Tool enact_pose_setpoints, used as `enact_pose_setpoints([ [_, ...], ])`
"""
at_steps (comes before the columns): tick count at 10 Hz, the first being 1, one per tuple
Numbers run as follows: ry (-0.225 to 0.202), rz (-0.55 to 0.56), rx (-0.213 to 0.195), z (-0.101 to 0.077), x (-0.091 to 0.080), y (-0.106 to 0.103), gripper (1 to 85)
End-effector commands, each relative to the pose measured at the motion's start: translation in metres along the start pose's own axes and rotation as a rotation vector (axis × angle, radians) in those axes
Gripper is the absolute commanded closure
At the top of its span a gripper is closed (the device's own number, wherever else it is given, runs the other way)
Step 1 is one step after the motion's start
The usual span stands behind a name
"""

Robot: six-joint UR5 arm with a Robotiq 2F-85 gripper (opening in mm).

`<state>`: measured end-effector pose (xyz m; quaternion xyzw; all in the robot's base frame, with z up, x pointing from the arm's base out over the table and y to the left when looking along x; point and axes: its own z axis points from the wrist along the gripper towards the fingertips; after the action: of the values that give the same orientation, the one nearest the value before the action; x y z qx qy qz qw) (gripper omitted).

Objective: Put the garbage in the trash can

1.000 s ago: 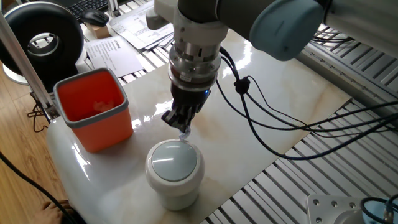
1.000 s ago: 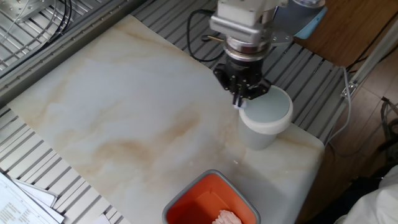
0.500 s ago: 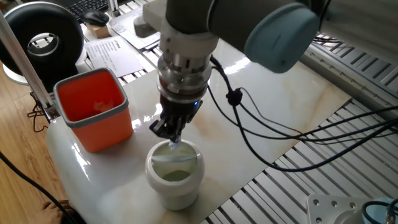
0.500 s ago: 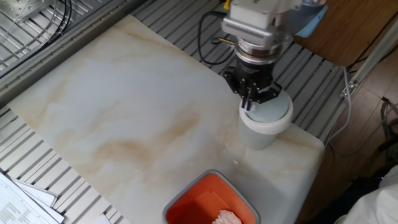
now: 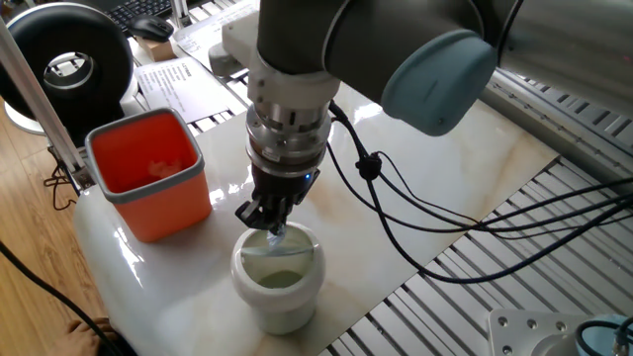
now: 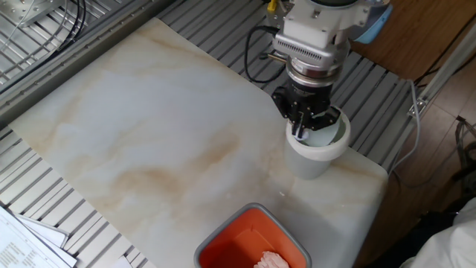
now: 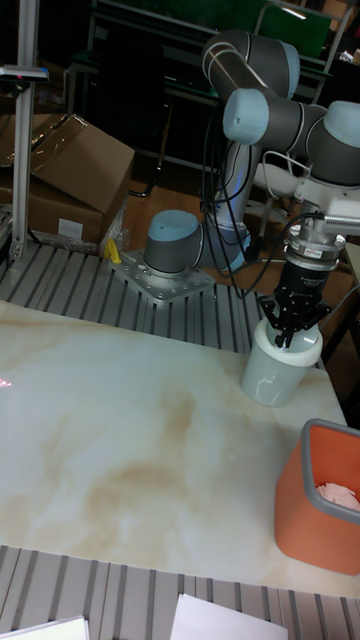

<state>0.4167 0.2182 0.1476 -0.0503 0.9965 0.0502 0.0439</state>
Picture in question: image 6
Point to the single printed paper sheet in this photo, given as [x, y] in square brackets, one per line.
[121, 262]

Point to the printed paper stack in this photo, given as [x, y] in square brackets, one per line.
[22, 242]

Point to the glossy marble pattern slab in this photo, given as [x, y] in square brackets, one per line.
[148, 149]

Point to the white round lidded container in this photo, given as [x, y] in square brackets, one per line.
[308, 164]

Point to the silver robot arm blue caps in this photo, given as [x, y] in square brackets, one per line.
[316, 37]

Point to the white cloth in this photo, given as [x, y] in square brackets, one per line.
[446, 242]

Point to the orange bin with grey rim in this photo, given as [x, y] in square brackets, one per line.
[238, 242]

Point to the aluminium profile bar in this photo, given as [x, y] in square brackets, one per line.
[442, 70]

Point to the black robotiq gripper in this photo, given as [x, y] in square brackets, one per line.
[310, 98]

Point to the white paper ball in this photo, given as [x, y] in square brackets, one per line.
[302, 137]

